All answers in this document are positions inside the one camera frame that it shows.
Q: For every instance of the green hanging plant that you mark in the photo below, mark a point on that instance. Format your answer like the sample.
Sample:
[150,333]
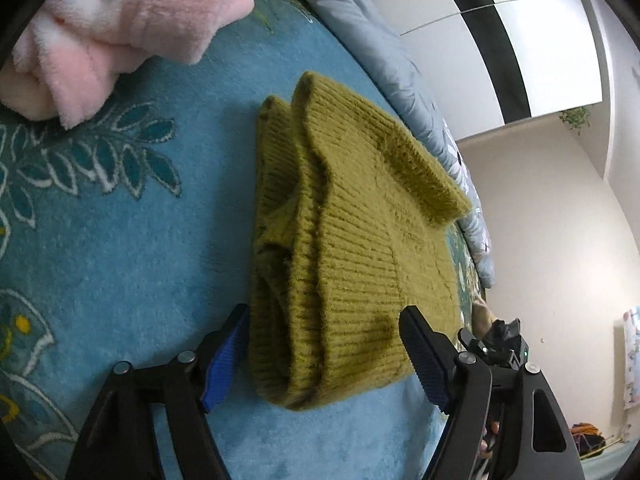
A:
[575,120]

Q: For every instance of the blue floral blanket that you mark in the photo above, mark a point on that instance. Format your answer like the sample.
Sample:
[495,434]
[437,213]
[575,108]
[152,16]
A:
[125,260]

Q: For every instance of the grey floral quilt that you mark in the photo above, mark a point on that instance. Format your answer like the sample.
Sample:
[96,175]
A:
[360,20]

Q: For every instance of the white patterned hanging cloth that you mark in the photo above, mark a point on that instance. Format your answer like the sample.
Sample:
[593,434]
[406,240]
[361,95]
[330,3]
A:
[631,355]

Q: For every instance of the olive green knit sweater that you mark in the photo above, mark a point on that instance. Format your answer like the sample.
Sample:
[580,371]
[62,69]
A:
[350,220]

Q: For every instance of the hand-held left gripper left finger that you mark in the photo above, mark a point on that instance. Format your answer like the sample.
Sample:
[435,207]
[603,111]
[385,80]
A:
[222,362]

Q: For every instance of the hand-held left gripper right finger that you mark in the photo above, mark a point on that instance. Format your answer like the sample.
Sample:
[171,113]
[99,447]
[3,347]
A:
[425,357]

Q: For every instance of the white and black wardrobe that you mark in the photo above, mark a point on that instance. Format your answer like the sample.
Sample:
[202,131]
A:
[550,60]

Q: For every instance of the tan fuzzy object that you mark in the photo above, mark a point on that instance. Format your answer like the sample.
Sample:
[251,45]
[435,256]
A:
[482,316]

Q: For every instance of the pink and white fleece garment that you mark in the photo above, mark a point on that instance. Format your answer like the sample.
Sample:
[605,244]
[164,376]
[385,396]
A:
[150,20]

